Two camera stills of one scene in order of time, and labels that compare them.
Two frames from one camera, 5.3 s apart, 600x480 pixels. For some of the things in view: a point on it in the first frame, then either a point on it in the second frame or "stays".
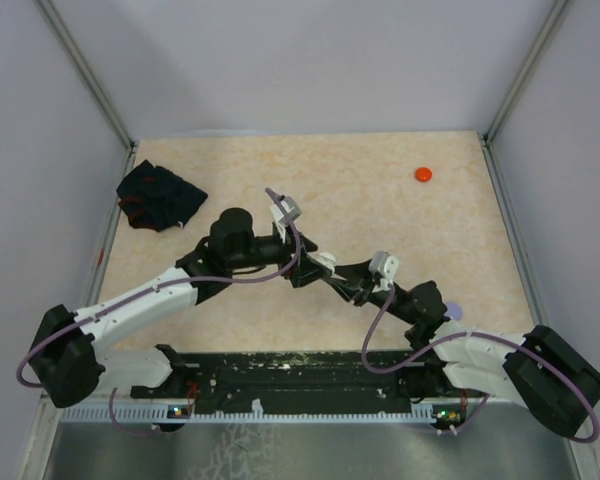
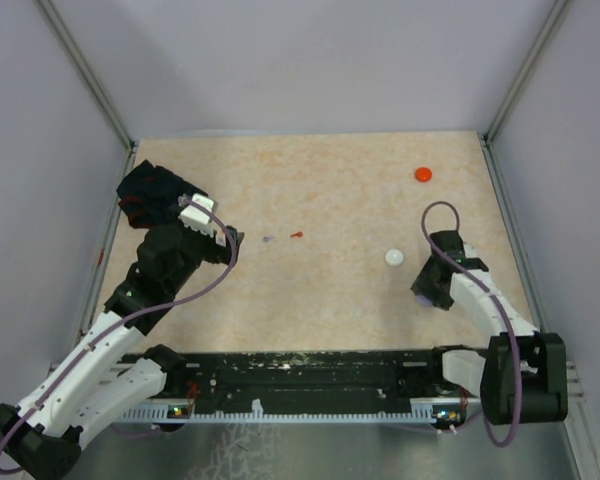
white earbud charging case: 326,259 to 394,257
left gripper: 306,269 to 217,252
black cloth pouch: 153,197 stays
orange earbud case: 423,174 stays
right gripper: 360,274 to 421,284
